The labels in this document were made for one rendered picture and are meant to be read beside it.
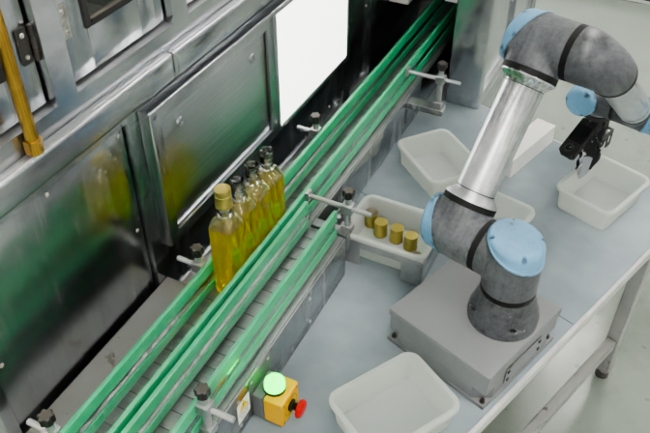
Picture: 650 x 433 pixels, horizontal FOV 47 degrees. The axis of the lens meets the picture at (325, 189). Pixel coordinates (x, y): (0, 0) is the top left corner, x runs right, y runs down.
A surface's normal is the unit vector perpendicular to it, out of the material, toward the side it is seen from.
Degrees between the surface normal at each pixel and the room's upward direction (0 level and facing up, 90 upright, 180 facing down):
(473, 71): 90
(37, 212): 90
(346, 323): 0
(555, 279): 0
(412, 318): 1
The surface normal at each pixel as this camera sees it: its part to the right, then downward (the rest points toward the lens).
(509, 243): 0.09, -0.72
